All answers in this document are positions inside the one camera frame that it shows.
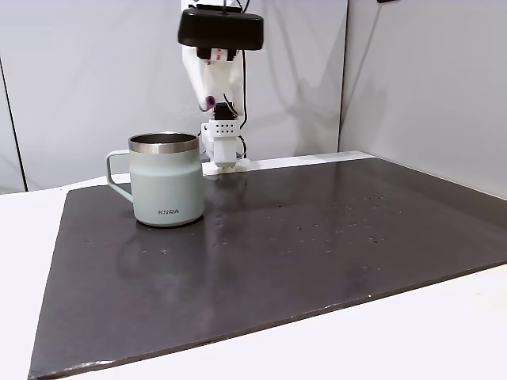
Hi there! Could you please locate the pale green steel mug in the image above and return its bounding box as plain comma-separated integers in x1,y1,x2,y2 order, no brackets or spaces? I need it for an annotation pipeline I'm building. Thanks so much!
105,132,206,228

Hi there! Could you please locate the dark grey table mat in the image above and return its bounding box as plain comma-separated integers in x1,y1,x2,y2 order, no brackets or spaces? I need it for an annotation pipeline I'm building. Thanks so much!
27,157,507,380

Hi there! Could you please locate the black camera cable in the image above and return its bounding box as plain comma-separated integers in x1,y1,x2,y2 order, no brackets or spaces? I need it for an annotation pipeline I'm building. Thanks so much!
222,0,252,128

